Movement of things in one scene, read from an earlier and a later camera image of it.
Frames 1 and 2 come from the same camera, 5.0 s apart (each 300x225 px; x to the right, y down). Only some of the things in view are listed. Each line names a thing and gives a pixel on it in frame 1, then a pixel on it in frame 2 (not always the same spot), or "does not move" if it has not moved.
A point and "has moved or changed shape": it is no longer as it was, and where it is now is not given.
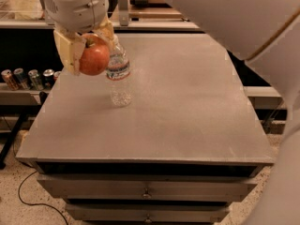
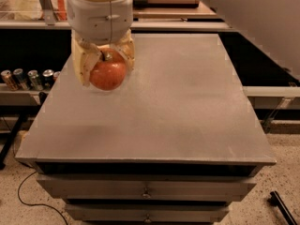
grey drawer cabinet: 189,143 does not move
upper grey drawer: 148,187 does not move
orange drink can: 7,77 does not move
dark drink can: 48,79 does not move
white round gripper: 75,8 to 99,20
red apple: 95,55 has moved or changed shape
